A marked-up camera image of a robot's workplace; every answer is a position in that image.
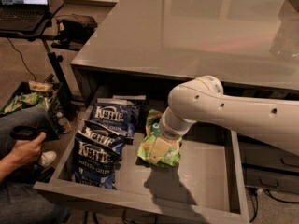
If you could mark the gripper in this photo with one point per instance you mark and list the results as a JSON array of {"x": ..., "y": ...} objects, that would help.
[{"x": 170, "y": 132}]

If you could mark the green rice chip bag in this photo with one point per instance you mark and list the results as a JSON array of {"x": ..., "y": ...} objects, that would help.
[{"x": 172, "y": 157}]

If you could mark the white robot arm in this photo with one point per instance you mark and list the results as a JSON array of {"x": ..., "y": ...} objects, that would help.
[{"x": 271, "y": 121}]

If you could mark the middle blue Kettle chip bag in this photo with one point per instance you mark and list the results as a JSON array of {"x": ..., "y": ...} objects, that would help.
[{"x": 103, "y": 136}]

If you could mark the blue kettle chip bag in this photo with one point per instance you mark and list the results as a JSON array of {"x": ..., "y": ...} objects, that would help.
[
  {"x": 103, "y": 136},
  {"x": 93, "y": 165},
  {"x": 120, "y": 113}
]

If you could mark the back blue Kettle chip bag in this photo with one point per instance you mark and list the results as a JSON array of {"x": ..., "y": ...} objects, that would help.
[{"x": 120, "y": 113}]

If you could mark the open grey top drawer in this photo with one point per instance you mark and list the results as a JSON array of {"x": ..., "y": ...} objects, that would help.
[{"x": 206, "y": 188}]

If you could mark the front blue Kettle chip bag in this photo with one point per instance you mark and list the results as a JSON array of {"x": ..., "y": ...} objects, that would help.
[{"x": 93, "y": 165}]

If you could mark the green snack bag in crate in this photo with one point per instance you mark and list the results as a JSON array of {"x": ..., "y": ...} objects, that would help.
[{"x": 22, "y": 101}]

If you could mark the dark bag on stand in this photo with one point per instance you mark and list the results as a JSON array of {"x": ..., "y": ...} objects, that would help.
[{"x": 73, "y": 31}]

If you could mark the person's hand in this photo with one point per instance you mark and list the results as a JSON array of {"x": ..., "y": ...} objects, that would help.
[{"x": 26, "y": 151}]

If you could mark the plastic bottle beside crate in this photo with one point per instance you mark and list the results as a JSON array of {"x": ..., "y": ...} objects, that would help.
[{"x": 63, "y": 122}]

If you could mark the dark lower side drawers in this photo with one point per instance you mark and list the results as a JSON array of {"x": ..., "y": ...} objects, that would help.
[{"x": 268, "y": 167}]

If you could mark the white sneaker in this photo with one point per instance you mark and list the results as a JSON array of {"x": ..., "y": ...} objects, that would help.
[{"x": 47, "y": 159}]

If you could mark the black plastic crate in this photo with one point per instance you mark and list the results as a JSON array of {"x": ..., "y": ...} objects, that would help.
[{"x": 51, "y": 105}]

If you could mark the tan packet on crate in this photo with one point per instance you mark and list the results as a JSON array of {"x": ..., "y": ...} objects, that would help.
[{"x": 40, "y": 86}]

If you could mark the black round cup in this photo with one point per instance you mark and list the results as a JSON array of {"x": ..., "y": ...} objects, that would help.
[{"x": 24, "y": 133}]

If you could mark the person's leg in jeans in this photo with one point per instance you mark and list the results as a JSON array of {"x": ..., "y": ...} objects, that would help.
[{"x": 20, "y": 203}]

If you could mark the black laptop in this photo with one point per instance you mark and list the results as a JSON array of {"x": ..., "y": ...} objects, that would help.
[{"x": 22, "y": 15}]

